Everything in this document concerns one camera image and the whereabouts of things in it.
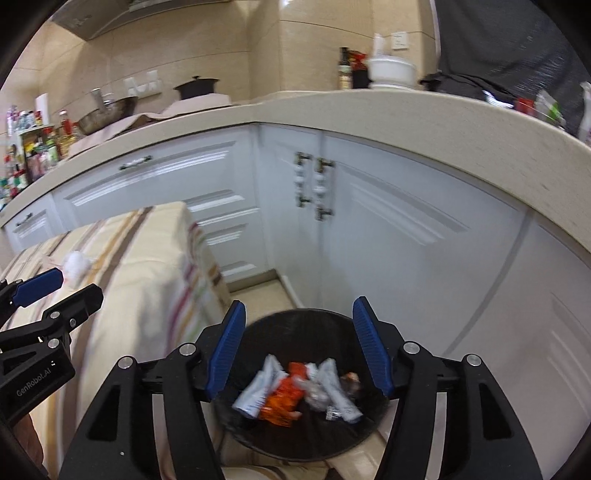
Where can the orange plastic bag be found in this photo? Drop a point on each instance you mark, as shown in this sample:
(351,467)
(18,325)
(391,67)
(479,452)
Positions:
(280,408)

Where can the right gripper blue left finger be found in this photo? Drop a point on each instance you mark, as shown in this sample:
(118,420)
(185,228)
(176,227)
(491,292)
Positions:
(116,439)

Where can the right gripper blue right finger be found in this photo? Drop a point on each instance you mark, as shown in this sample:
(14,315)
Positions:
(484,438)

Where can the drawer handle centre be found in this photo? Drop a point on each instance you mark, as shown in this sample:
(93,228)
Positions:
(135,163)

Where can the wall power outlet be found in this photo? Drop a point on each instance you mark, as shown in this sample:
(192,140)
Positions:
(400,40)

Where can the black cast iron pot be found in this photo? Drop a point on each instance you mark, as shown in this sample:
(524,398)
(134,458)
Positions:
(198,86)

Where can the pink stove cover cloth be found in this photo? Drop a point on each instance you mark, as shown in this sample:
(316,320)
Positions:
(135,121)

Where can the steel wok pan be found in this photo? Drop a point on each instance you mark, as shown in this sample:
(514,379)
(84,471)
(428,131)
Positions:
(107,112)

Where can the white stacked bowls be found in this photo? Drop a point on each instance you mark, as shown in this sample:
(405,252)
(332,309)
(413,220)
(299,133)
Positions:
(390,72)

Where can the black trash bin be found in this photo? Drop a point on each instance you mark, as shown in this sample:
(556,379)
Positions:
(303,336)

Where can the grey white pouch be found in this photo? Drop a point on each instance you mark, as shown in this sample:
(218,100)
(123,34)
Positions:
(267,379)
(340,406)

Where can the red snack packet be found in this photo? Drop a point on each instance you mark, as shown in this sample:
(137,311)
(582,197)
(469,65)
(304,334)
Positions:
(360,71)

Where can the white wall hook rack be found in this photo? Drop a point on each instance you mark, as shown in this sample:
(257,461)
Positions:
(151,87)

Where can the cabinet door handle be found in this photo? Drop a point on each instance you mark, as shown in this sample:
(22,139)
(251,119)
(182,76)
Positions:
(322,188)
(300,178)

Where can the small orange wrapper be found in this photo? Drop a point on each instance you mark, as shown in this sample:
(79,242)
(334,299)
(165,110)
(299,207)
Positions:
(351,385)

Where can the white spice rack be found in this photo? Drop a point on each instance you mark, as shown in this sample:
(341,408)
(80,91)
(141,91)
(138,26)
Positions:
(30,155)

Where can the white tissue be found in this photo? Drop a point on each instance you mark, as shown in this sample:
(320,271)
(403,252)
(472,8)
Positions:
(74,268)

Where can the striped tablecloth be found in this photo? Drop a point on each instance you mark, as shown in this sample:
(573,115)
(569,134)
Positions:
(161,284)

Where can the person's left hand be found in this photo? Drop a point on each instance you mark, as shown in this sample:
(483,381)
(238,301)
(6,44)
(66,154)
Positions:
(27,437)

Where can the drawer handle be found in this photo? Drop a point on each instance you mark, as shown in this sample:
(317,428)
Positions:
(135,163)
(24,220)

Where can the drawer handle left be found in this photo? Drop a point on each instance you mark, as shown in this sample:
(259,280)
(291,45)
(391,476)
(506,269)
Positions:
(24,220)

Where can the white spray bottle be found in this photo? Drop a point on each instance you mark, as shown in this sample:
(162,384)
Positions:
(584,131)

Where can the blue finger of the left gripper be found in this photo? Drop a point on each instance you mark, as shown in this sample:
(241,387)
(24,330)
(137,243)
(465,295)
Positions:
(57,321)
(38,287)

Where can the cooking oil bottle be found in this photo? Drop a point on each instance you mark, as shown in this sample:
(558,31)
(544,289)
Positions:
(67,136)

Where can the cabinet door handle right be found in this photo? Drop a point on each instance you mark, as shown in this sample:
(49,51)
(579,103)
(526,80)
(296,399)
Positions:
(322,188)

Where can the dark sauce bottle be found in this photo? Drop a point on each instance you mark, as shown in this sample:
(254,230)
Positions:
(345,70)

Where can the paper towel roll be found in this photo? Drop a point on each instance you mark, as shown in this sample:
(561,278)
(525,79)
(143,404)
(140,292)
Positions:
(42,106)

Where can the dark clothed person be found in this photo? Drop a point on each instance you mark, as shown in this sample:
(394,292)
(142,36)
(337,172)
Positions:
(510,49)

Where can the cabinet door handle left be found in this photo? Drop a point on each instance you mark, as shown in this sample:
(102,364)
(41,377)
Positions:
(300,178)

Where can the clear plastic bag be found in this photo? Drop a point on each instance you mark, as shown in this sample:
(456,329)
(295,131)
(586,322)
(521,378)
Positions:
(306,379)

